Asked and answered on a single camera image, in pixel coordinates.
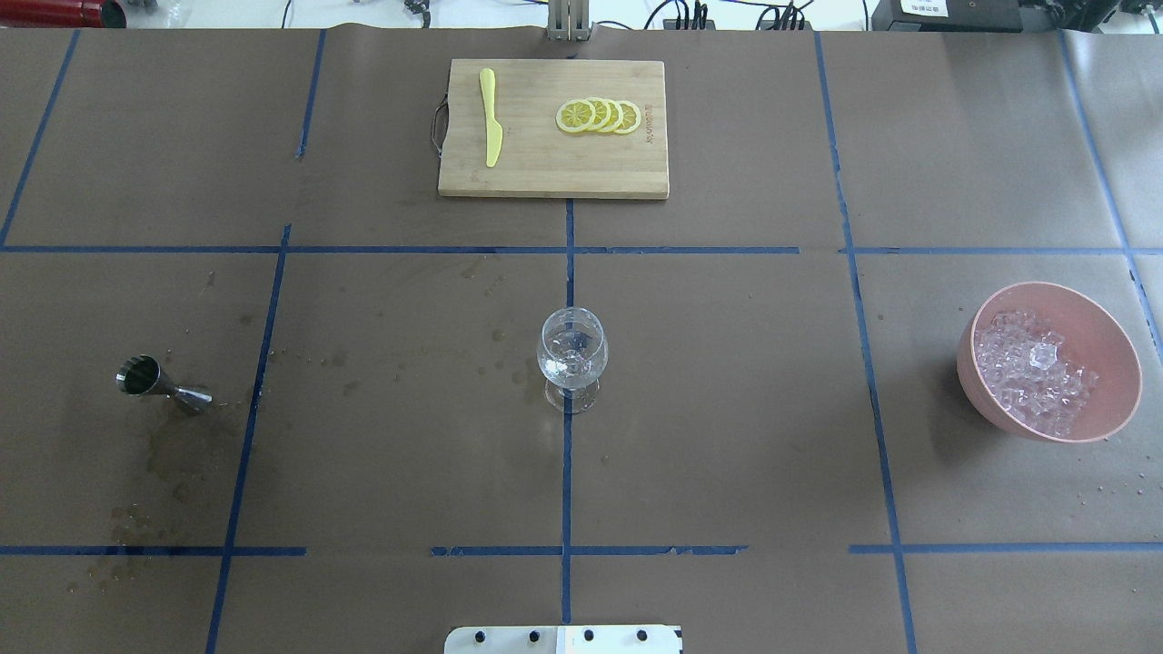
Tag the steel double jigger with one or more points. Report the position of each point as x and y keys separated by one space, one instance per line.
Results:
x=142 y=375

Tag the clear wine glass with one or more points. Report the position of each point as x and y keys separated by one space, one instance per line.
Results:
x=572 y=354

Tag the pile of clear ice cubes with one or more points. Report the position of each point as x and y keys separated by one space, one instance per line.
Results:
x=1024 y=366

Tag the bamboo cutting board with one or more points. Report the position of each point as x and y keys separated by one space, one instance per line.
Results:
x=537 y=159

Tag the lemon slice front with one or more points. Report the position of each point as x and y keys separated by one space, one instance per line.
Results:
x=576 y=116

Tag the lemon slice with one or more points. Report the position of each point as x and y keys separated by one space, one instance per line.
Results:
x=600 y=113
x=614 y=116
x=631 y=117
x=576 y=116

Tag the lemon slice back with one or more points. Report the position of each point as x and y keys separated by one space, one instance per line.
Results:
x=631 y=117

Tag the yellow plastic knife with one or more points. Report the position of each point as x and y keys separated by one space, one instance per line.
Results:
x=494 y=131

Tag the pink bowl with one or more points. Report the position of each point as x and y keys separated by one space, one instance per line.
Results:
x=1092 y=338

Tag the red cylinder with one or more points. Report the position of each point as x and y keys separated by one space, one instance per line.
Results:
x=63 y=14

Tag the aluminium frame post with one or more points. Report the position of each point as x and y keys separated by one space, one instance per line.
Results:
x=569 y=20

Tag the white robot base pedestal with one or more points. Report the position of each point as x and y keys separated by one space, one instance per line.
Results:
x=614 y=638

